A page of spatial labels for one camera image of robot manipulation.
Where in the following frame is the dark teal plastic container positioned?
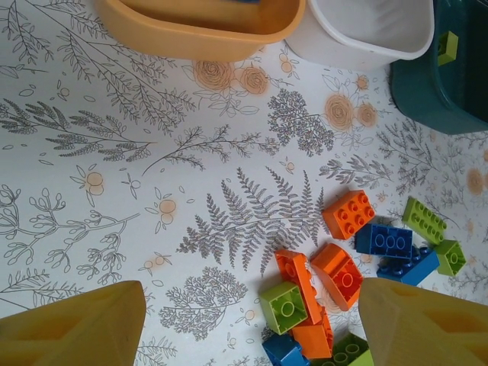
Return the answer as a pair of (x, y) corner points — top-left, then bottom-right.
(389, 0), (488, 135)

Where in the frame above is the white plastic container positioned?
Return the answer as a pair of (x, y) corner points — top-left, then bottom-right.
(284, 0), (435, 72)

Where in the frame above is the orange plastic container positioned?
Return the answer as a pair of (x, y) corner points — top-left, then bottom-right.
(95, 0), (307, 63)

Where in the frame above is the small orange lego brick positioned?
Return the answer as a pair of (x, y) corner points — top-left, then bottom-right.
(291, 304), (335, 361)

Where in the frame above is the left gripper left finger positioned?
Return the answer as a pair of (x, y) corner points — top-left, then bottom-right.
(0, 281), (148, 366)

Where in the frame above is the small blue lego brick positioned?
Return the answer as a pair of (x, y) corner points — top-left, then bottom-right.
(261, 333), (306, 366)

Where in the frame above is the floral patterned table cover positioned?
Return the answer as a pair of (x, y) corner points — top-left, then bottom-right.
(0, 0), (488, 366)

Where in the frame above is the small green lego brick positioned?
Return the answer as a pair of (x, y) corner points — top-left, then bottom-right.
(433, 239), (467, 278)
(258, 281), (309, 336)

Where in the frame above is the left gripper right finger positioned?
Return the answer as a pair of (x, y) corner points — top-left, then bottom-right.
(360, 277), (488, 366)

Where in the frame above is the thin orange lego brick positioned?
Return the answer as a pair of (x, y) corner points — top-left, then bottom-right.
(274, 249), (326, 325)

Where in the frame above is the long green lego brick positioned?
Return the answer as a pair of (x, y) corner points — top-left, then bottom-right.
(437, 31), (460, 66)
(323, 331), (377, 366)
(402, 196), (449, 245)

